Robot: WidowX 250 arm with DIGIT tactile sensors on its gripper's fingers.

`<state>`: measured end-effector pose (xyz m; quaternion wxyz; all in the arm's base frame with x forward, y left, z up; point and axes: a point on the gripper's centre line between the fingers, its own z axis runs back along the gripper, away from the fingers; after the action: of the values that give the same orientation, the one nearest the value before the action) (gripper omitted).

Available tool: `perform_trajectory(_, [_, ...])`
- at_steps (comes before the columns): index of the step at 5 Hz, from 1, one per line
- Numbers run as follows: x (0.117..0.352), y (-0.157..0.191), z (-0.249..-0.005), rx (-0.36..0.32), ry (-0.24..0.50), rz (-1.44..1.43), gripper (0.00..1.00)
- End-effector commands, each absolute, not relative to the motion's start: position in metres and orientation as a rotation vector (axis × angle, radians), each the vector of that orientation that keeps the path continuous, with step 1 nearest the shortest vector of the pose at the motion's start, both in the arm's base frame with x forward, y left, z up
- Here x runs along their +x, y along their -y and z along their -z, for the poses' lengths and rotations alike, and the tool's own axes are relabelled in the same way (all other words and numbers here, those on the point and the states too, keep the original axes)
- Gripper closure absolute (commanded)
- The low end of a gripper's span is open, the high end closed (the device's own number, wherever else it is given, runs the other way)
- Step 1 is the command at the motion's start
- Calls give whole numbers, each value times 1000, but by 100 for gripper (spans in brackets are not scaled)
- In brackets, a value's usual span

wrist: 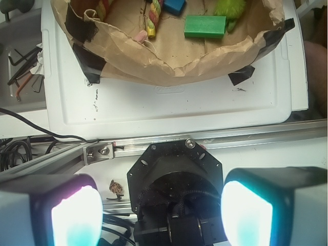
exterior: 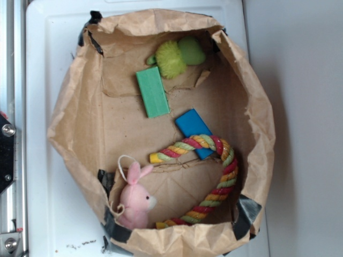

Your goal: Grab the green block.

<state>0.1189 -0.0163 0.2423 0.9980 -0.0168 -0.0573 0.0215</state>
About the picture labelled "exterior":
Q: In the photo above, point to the black metal bracket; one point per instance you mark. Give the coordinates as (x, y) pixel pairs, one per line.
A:
(8, 131)

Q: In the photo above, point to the multicolour twisted rope toy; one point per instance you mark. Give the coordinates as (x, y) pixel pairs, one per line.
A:
(218, 194)

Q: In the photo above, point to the white plastic tray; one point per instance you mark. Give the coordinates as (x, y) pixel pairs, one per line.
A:
(60, 221)

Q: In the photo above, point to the aluminium frame rail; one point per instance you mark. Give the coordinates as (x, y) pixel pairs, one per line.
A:
(13, 200)

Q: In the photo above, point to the blue rectangular block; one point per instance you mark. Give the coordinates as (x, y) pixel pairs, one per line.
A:
(190, 123)

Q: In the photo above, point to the pink plush bunny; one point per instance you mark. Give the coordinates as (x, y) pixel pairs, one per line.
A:
(135, 198)

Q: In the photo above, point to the silver corner bracket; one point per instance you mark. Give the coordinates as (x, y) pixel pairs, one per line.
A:
(10, 243)

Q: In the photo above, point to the brown paper-lined box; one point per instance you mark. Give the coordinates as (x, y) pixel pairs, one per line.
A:
(100, 115)

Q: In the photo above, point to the green fuzzy turtle toy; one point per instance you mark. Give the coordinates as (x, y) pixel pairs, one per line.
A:
(173, 57)

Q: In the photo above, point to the green rectangular block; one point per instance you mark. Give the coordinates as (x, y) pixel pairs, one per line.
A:
(152, 91)

